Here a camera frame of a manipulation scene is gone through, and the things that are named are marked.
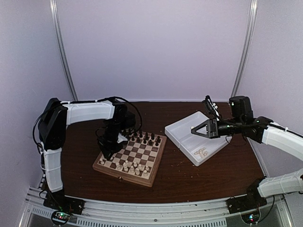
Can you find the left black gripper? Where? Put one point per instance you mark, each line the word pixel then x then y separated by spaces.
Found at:
pixel 106 149

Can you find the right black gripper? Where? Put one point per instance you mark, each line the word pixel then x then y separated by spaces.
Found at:
pixel 212 128

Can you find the white tall piece carried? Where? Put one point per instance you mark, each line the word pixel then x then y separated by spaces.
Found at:
pixel 126 166

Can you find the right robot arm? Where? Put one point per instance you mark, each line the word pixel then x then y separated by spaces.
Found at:
pixel 261 130

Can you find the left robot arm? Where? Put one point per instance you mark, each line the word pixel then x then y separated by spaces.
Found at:
pixel 57 118

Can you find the pile of white chess pieces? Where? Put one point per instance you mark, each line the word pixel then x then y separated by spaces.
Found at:
pixel 202 152

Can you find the wooden chess board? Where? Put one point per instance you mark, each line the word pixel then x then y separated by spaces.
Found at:
pixel 133 151

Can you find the white plastic tray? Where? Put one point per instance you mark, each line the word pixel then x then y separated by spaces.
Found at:
pixel 180 134

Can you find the front aluminium rail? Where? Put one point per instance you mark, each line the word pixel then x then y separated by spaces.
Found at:
pixel 213 213

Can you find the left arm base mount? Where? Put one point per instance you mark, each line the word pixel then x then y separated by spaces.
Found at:
pixel 58 201

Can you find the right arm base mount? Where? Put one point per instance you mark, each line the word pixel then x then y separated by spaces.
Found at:
pixel 252 199

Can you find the right aluminium frame post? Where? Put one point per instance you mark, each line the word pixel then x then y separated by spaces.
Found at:
pixel 252 17

